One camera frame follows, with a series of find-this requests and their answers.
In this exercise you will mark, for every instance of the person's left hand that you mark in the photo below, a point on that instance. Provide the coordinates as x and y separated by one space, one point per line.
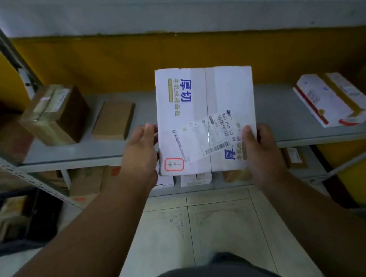
138 162

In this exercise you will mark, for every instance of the person's right hand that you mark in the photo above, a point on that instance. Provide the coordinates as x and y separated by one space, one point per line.
264 158

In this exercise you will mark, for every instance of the person's right thumb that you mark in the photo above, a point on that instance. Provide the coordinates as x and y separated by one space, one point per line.
249 137

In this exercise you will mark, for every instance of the person's left thumb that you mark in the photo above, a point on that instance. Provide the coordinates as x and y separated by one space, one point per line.
150 134

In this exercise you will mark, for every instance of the white printed cardboard box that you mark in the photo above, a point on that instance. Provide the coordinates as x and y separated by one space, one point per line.
195 103

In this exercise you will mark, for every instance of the person's right forearm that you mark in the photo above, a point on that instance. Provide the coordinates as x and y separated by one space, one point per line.
327 226

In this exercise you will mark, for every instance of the person's left forearm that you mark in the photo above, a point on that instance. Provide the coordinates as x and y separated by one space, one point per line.
83 243

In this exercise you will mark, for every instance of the grey metal shelf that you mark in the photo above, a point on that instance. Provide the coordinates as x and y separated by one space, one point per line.
273 108

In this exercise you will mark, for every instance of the flat brown cardboard box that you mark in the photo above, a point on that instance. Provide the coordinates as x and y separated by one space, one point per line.
113 119

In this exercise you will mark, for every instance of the small brown box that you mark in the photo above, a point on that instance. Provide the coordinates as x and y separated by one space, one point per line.
236 176

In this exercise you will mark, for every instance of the small white box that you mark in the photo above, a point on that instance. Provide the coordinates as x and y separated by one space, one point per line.
196 179
164 181

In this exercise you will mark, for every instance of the brown box with white label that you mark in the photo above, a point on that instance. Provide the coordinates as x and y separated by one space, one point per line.
294 157

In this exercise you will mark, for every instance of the white box with red stripe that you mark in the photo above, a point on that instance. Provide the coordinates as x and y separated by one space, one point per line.
320 102

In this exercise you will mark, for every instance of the brown box with orange print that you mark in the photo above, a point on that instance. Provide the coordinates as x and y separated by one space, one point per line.
89 184

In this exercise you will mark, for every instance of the taped brown cardboard box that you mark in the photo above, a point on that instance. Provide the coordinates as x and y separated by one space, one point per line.
55 116

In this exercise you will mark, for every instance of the white box with yellow stripe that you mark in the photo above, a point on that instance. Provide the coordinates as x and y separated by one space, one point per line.
353 94

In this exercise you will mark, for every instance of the person's dark shirt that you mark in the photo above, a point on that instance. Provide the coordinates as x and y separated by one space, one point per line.
209 276

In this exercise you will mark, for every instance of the grey perforated metal rack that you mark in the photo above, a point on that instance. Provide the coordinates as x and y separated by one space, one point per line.
1 164

